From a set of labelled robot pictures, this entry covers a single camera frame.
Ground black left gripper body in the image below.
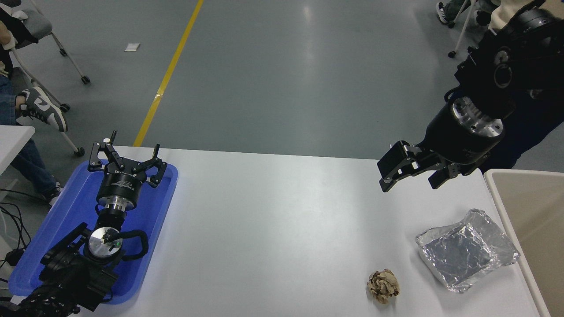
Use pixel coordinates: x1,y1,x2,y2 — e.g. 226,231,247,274
96,166,148,204

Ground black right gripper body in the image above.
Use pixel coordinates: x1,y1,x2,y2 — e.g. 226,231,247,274
423,102,505,176

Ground silver foil plate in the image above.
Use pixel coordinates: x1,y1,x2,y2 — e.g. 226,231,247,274
415,209,521,294

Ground blue plastic tray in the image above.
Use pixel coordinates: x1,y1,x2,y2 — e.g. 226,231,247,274
9,159,179,305

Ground grey and white sneaker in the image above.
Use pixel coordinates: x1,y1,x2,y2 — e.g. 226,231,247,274
17,87,69,133

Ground person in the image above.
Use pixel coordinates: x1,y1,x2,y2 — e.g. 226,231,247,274
435,0,501,26
478,0,564,173
0,0,69,207

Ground small white side table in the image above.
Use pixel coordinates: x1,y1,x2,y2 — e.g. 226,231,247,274
0,125,36,247

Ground large pale bin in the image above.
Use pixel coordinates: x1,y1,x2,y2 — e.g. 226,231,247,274
484,170,564,317

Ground black power adapter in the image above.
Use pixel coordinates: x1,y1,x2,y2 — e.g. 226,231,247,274
5,248,25,266

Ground crumpled tan paper ball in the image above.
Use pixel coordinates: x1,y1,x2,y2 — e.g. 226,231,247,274
367,269,401,304

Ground grey seat wheeled chair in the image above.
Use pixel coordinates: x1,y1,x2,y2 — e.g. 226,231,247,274
18,0,91,85

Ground white frame wheeled chair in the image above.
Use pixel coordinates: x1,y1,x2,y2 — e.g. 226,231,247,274
9,46,85,157
448,0,480,59

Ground black cables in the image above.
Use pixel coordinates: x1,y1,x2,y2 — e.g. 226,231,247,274
0,188,32,282

